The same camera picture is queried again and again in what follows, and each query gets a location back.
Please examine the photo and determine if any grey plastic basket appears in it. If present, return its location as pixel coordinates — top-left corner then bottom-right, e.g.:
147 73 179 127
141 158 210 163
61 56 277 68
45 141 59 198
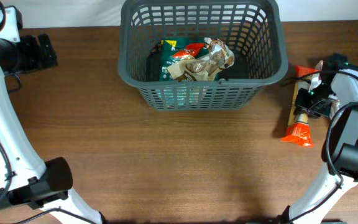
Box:
118 0 288 111

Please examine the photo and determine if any green Nescafe coffee bag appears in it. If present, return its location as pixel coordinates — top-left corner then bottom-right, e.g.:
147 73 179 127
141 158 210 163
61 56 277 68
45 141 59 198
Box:
158 37 220 82

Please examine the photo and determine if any beige brown bread bag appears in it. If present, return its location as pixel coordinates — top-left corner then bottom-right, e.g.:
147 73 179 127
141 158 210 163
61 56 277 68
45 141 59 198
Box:
167 37 236 82

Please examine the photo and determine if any orange spaghetti package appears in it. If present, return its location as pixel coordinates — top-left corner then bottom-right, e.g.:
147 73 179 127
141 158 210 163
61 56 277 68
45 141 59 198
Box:
281 65 317 147

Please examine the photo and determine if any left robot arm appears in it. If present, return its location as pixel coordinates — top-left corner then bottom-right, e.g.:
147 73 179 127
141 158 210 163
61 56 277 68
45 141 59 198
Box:
0 2 106 223

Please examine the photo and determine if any teal wet wipes pack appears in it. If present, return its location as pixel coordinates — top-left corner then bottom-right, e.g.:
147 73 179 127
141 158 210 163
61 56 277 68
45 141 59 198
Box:
163 88 199 106

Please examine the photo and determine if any Kleenex tissue multipack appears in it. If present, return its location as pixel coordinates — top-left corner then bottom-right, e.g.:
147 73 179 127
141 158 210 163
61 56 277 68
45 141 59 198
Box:
309 73 337 119

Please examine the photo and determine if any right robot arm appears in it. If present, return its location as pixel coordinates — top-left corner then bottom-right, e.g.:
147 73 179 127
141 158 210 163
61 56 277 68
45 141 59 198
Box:
277 54 358 223

